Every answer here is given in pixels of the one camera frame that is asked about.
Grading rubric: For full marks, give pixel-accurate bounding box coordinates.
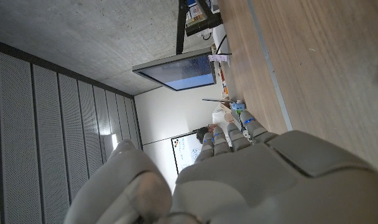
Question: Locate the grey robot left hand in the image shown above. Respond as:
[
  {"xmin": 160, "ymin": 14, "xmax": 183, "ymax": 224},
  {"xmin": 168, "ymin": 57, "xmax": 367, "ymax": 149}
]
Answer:
[{"xmin": 63, "ymin": 110, "xmax": 378, "ymax": 224}]

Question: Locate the blue toy figure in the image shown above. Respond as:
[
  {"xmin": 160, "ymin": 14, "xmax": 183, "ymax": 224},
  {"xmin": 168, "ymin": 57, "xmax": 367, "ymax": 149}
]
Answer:
[{"xmin": 231, "ymin": 100, "xmax": 246, "ymax": 114}]

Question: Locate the seated person white t-shirt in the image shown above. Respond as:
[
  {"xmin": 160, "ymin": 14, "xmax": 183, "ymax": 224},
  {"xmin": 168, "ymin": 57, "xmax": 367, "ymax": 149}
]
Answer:
[{"xmin": 196, "ymin": 104, "xmax": 239, "ymax": 147}]

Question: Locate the black framed whiteboard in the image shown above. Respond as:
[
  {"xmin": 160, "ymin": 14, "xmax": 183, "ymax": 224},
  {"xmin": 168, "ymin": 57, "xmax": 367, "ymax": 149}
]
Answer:
[{"xmin": 171, "ymin": 132, "xmax": 205, "ymax": 175}]

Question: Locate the grey laptop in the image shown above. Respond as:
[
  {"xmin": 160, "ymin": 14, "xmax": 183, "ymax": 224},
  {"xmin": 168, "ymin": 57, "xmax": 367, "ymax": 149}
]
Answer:
[{"xmin": 202, "ymin": 96, "xmax": 236, "ymax": 105}]

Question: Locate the black computer monitor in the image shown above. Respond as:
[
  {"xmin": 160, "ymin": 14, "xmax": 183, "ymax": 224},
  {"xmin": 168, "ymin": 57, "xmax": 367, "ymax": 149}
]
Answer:
[{"xmin": 132, "ymin": 46, "xmax": 217, "ymax": 92}]

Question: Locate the flat white box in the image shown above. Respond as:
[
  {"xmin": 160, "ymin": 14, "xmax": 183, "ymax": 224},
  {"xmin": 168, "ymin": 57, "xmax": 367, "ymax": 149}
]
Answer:
[{"xmin": 212, "ymin": 24, "xmax": 231, "ymax": 56}]

